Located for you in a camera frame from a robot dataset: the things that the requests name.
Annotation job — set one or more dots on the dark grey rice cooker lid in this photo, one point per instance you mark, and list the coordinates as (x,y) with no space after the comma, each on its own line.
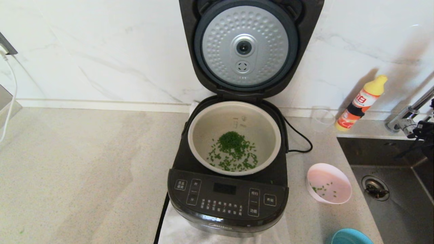
(244,47)

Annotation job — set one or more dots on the pink bowl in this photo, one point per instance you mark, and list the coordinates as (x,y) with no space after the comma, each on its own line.
(332,176)

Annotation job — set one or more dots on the blue bowl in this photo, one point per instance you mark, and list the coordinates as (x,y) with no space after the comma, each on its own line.
(349,237)

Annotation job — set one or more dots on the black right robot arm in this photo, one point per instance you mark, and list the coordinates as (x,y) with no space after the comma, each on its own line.
(425,130)

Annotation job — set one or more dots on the beige inner pot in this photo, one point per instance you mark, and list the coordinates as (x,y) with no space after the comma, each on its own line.
(206,128)

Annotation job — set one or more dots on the dark grey rice cooker body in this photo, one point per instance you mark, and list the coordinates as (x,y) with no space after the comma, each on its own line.
(227,200)

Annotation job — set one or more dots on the clear plastic cup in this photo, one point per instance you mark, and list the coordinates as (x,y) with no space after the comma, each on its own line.
(322,118)

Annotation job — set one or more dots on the white cloth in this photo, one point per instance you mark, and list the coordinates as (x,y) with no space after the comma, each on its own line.
(176,230)

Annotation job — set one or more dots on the yellow orange detergent bottle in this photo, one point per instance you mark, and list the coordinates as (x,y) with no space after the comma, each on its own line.
(359,101)

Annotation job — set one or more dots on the metal sink drain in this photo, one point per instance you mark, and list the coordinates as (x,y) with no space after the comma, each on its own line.
(374,188)

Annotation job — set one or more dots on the chrome faucet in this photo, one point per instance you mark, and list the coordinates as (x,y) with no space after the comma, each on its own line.
(403,123)

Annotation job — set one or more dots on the grey flat panel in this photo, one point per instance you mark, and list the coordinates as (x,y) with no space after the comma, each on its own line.
(6,105)

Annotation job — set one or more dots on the stainless steel sink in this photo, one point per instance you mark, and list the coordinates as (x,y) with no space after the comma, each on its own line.
(407,217)

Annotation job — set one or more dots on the dark wall socket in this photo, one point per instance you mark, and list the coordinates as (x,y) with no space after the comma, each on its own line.
(7,45)

